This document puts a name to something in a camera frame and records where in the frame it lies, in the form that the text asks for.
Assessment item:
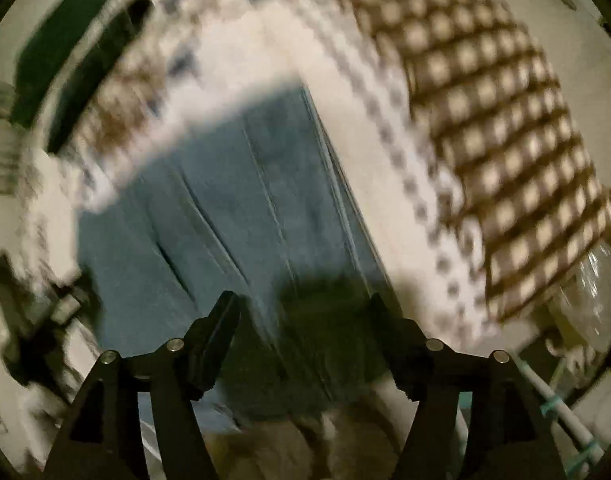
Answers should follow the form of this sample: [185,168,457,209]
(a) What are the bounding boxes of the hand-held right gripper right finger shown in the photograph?
[368,292,569,480]

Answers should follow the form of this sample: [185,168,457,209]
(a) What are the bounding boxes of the person's legs in plush trousers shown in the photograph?
[206,395,406,480]

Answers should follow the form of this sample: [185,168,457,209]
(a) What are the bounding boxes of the light blue denim pants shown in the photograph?
[76,85,403,426]

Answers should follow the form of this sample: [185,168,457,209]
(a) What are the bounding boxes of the clear plastic bag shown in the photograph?
[550,245,611,396]

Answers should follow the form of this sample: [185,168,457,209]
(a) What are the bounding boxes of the dark green blanket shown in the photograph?
[13,0,154,156]

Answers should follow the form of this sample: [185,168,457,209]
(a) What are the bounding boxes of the brown checkered bed sheet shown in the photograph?
[325,0,611,321]

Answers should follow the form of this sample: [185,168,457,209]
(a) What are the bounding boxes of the striped grey curtain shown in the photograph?
[0,80,26,196]

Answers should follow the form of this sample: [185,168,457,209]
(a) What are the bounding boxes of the teal and white rack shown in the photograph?
[515,350,606,466]

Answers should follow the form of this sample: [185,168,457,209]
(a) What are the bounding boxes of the bed with floral cover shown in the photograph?
[16,0,501,351]

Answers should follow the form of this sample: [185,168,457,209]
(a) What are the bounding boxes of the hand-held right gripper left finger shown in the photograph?
[43,290,241,480]

